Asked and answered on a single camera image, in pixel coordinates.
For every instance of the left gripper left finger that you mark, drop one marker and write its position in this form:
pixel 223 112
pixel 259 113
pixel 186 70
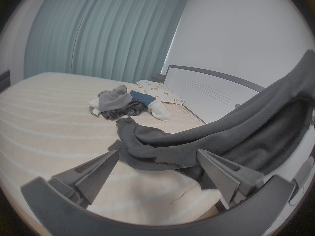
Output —
pixel 96 176

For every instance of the bed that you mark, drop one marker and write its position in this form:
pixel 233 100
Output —
pixel 49 122

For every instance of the blue-green curtain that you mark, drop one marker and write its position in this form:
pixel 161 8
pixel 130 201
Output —
pixel 128 33
pixel 56 33

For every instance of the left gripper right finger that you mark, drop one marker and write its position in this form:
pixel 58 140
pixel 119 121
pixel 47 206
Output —
pixel 221 176

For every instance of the pile of clothes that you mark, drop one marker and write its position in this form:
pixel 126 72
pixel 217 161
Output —
pixel 113 99

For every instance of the black chest of drawers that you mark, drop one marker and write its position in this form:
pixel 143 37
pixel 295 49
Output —
pixel 5 80

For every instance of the grey bedside table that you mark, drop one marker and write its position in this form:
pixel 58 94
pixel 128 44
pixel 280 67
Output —
pixel 158 77

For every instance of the black T-shirt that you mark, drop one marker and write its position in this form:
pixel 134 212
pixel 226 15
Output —
pixel 172 141

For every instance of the white printed pillow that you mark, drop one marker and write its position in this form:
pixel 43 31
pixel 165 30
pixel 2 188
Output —
pixel 157 88

